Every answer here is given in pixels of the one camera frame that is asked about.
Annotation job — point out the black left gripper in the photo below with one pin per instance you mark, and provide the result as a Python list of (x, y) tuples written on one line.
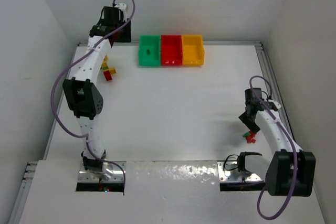
[(124, 32)]

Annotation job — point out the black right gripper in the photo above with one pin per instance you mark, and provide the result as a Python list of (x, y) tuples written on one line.
[(249, 121)]

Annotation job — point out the red lego brick pile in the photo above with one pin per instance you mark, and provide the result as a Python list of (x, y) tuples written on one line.
[(250, 137)]

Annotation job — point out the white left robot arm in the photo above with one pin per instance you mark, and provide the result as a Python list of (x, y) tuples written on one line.
[(82, 94)]

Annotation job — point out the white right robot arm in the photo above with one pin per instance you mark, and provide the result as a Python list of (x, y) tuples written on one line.
[(290, 164)]

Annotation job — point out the green plastic bin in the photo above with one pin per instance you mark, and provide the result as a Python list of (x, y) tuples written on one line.
[(150, 50)]

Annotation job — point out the stacked lego brick tower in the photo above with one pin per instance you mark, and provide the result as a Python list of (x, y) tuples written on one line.
[(107, 71)]

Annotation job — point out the red plastic bin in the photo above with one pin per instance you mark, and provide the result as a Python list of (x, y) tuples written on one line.
[(171, 50)]

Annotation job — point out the yellow plastic bin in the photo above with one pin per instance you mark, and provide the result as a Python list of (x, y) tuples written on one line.
[(193, 50)]

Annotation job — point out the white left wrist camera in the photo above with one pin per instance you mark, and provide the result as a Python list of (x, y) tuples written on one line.
[(124, 8)]

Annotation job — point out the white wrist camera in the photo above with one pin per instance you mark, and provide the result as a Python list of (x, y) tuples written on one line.
[(124, 8), (274, 105)]

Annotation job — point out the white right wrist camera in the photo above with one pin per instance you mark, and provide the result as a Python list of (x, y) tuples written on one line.
[(274, 105)]

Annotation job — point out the aluminium frame rail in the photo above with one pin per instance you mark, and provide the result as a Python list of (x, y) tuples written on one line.
[(273, 82)]

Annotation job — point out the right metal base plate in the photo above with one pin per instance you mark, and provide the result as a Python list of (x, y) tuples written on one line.
[(228, 173)]

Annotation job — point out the metal base plate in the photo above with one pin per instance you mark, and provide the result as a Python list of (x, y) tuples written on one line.
[(111, 173), (228, 173)]

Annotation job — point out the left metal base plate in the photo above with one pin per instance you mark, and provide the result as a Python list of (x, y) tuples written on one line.
[(111, 173)]

